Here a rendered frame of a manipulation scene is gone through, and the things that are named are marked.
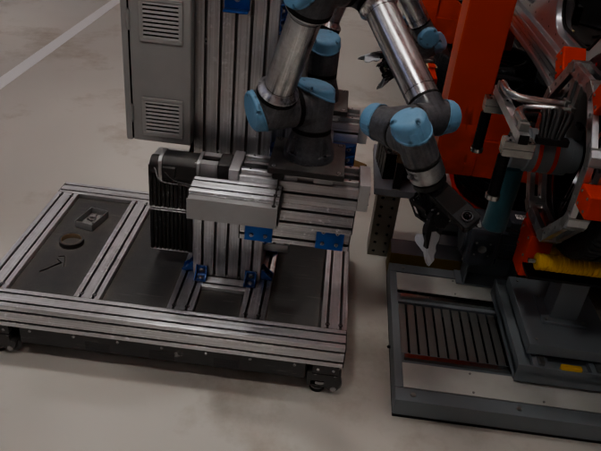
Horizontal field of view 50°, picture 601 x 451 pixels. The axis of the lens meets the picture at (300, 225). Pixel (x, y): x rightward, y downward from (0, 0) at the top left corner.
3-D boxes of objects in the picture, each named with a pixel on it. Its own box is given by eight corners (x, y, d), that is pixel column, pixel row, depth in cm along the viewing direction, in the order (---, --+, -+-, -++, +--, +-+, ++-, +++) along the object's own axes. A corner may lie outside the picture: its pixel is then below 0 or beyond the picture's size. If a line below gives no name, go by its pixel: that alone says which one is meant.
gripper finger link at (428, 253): (416, 255, 147) (427, 218, 144) (432, 268, 143) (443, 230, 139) (405, 256, 146) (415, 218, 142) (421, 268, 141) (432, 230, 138)
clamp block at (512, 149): (531, 160, 188) (537, 143, 186) (501, 156, 189) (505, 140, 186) (528, 152, 193) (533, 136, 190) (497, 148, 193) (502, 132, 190)
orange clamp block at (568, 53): (586, 72, 210) (587, 47, 212) (562, 70, 210) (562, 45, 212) (577, 82, 217) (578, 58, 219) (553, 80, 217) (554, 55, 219)
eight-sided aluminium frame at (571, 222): (571, 273, 198) (636, 106, 170) (549, 270, 199) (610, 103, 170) (532, 189, 245) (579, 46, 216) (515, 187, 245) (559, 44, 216)
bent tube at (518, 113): (586, 140, 185) (598, 105, 179) (518, 131, 185) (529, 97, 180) (570, 116, 200) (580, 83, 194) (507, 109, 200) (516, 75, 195)
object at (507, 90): (568, 114, 201) (579, 80, 196) (505, 106, 202) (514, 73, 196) (554, 94, 216) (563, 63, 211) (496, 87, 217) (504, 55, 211)
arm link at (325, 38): (306, 75, 227) (309, 37, 220) (302, 63, 238) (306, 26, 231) (340, 77, 229) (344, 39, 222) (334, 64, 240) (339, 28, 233)
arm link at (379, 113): (396, 131, 145) (427, 147, 137) (354, 138, 140) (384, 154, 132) (400, 97, 142) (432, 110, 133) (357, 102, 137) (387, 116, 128)
